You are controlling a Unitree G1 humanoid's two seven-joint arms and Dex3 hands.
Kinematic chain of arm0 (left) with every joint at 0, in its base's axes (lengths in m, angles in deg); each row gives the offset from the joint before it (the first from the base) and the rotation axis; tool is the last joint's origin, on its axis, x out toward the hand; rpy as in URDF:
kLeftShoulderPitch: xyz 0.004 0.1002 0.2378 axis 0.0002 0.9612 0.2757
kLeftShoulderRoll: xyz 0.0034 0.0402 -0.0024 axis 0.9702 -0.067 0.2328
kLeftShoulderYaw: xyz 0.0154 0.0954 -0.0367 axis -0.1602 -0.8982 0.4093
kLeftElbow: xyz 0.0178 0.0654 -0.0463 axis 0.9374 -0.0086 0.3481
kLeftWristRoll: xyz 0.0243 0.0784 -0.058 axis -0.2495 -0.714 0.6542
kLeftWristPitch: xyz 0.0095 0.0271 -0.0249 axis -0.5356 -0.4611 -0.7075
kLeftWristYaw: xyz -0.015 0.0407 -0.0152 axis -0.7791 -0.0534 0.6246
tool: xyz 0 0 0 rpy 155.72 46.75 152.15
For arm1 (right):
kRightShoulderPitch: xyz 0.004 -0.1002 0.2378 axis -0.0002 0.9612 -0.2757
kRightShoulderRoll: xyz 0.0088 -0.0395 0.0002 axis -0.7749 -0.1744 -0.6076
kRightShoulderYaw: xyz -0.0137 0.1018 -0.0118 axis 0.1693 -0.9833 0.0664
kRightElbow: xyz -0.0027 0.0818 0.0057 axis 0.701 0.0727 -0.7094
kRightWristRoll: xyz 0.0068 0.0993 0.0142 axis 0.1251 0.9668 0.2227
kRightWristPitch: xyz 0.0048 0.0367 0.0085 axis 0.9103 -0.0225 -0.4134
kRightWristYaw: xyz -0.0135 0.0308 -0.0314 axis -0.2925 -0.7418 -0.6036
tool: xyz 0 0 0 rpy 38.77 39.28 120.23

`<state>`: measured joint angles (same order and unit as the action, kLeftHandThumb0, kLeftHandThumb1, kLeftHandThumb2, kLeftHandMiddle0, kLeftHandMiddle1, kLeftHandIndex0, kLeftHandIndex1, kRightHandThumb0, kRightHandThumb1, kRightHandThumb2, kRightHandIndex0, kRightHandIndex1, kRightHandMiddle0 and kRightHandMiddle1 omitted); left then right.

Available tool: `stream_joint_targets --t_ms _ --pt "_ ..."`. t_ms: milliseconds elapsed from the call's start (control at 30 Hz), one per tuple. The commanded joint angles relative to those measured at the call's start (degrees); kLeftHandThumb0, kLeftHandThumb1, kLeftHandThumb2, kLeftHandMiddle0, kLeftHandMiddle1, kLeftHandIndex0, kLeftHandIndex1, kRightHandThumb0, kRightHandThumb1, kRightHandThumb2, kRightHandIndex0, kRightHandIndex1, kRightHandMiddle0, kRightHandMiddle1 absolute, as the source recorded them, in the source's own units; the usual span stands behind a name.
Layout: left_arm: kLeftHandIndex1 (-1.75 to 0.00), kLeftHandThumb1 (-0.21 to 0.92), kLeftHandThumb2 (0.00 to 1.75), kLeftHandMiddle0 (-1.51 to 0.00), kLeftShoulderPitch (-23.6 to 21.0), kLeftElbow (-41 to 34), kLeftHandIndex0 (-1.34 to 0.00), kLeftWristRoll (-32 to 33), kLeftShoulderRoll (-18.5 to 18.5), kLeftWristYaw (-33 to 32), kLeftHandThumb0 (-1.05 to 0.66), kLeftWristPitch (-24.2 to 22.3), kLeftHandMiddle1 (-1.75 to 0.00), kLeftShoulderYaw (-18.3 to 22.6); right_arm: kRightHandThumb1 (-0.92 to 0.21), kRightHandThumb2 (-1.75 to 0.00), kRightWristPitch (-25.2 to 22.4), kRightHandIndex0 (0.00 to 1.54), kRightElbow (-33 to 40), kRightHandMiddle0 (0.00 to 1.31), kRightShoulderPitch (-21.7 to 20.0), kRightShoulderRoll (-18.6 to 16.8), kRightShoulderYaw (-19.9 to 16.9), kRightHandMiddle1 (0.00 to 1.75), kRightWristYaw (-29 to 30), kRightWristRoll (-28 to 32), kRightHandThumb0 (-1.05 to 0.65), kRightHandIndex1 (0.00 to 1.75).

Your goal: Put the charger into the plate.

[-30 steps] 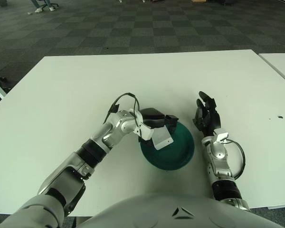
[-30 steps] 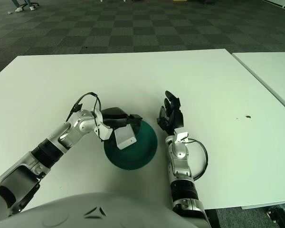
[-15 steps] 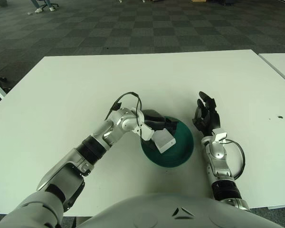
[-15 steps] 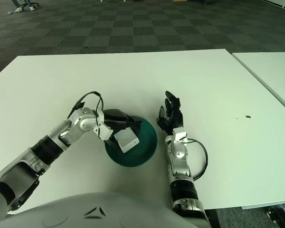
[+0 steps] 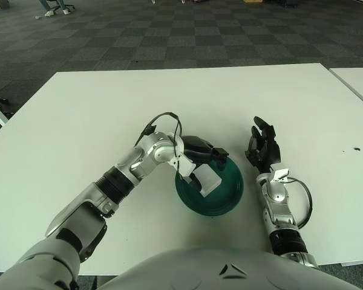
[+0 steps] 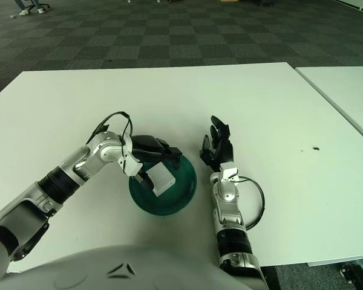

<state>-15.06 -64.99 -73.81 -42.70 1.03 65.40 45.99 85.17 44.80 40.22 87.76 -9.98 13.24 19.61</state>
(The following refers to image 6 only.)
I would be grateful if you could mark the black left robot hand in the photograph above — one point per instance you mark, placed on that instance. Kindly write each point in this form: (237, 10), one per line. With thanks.
(151, 148)

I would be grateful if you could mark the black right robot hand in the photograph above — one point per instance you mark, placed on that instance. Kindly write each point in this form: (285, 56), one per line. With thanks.
(225, 151)

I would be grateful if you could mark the white charger block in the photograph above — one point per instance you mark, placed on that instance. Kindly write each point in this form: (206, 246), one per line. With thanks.
(161, 179)

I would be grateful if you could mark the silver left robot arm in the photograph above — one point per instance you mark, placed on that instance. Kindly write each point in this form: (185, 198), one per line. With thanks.
(63, 175)

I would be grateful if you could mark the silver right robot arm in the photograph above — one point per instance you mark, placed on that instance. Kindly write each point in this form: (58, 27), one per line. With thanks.
(228, 208)

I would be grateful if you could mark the green round plate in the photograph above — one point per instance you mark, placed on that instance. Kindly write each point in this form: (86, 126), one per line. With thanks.
(181, 187)

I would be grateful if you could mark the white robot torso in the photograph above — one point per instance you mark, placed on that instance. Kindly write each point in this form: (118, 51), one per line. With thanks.
(139, 269)

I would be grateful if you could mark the adjacent white table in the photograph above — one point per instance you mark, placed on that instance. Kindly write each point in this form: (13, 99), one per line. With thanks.
(345, 90)

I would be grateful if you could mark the black office chair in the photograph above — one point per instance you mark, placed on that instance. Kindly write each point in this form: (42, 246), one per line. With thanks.
(45, 5)

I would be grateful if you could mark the seated person in jeans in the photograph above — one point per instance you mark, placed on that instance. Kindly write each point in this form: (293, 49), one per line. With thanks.
(24, 12)

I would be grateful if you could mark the black table leg frame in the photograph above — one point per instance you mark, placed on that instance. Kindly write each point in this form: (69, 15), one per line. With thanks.
(357, 275)

